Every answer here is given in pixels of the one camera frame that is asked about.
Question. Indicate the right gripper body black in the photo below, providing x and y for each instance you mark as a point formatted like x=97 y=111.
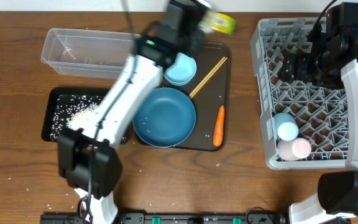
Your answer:
x=306 y=68

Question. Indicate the light blue plastic cup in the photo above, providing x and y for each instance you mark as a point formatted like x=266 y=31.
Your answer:
x=286 y=127

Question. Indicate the pink plastic cup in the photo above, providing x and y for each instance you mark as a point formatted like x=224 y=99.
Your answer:
x=294 y=150

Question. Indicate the yellow green snack wrapper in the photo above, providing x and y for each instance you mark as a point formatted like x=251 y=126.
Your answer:
x=216 y=21

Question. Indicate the orange carrot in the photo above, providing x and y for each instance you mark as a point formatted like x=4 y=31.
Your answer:
x=219 y=127

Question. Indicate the small light blue bowl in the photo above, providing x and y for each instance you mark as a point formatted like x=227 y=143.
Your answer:
x=182 y=71

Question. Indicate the large dark blue plate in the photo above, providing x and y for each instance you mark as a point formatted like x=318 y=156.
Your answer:
x=166 y=118

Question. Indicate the pile of white rice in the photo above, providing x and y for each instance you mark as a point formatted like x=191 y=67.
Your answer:
x=76 y=116

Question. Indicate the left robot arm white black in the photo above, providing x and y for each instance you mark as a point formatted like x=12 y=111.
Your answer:
x=87 y=156

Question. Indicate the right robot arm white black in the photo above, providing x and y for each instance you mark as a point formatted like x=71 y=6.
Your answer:
x=331 y=63

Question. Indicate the grey dishwasher rack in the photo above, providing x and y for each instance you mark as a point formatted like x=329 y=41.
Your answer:
x=320 y=113

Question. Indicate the black waste tray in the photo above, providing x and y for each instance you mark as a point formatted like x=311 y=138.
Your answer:
x=68 y=90

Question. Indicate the brown serving tray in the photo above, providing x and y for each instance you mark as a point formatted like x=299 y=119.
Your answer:
x=208 y=90

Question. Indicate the clear plastic container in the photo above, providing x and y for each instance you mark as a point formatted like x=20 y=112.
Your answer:
x=87 y=53

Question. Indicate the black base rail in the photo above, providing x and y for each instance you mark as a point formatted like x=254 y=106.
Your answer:
x=139 y=218

